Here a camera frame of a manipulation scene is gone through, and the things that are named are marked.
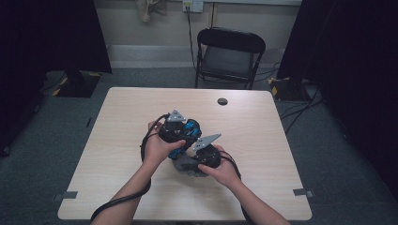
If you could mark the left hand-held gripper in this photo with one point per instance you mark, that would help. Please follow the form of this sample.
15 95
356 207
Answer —
172 131

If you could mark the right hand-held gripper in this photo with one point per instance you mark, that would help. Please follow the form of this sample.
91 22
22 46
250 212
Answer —
208 156

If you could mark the blue toy car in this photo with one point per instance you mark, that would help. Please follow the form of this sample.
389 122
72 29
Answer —
191 132

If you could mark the grey knitted cloth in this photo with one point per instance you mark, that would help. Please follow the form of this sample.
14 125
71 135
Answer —
187 167

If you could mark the person's right hand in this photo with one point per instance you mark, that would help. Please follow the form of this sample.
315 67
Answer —
225 173

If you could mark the person's left hand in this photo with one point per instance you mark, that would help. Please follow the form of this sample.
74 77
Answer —
156 151

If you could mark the black folding chair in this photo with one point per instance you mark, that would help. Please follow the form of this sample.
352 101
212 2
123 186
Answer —
230 59

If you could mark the grey tape strip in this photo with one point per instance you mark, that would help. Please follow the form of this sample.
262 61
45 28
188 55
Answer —
65 196
303 192

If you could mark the black stand base yellow tape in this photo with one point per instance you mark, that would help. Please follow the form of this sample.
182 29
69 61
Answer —
78 84
286 89

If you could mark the beige hanging cloth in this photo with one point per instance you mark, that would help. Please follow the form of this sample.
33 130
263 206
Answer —
149 9

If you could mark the black curtain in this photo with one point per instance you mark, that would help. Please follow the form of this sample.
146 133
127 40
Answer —
47 37
353 62

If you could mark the white wall socket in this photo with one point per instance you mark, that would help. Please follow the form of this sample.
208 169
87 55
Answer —
193 5

